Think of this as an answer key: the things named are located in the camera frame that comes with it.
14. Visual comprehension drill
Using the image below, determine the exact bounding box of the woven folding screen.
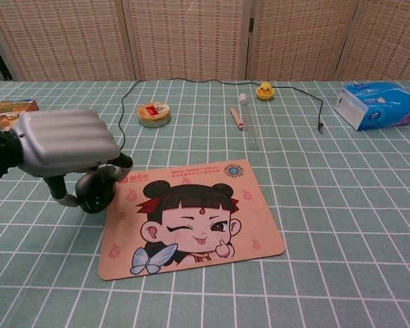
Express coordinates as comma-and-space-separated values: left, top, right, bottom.
0, 0, 410, 82

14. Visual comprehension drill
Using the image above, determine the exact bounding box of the green checked tablecloth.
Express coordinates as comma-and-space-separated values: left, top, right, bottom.
0, 79, 410, 328

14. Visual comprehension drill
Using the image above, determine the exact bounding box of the black mouse cable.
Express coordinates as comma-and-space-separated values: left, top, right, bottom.
102, 79, 326, 169

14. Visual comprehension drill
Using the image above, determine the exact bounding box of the blue yellow cardboard box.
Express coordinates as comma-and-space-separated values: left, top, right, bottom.
0, 99, 40, 130

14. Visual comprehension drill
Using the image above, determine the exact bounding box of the wooden pen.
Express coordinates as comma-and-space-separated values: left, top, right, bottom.
230, 107, 244, 131

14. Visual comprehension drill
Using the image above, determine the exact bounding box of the clear plastic test tube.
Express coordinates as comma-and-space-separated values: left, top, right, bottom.
238, 92, 260, 151

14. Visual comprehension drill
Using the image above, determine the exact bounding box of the round yellow tape tin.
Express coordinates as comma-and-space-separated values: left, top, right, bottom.
137, 102, 172, 129

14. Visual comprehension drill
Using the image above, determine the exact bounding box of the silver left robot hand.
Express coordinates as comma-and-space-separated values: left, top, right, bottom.
9, 109, 135, 208

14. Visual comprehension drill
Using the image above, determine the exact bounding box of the blue tissue pack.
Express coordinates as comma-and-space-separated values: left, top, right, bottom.
333, 81, 410, 132

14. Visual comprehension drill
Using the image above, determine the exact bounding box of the pink cartoon girl mouse pad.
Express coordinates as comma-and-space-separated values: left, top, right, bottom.
98, 159, 286, 282

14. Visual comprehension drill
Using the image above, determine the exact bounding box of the black computer mouse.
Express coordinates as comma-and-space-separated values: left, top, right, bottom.
74, 166, 118, 215

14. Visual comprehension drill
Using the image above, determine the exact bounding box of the yellow duck toy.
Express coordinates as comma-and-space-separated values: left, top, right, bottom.
256, 81, 275, 101

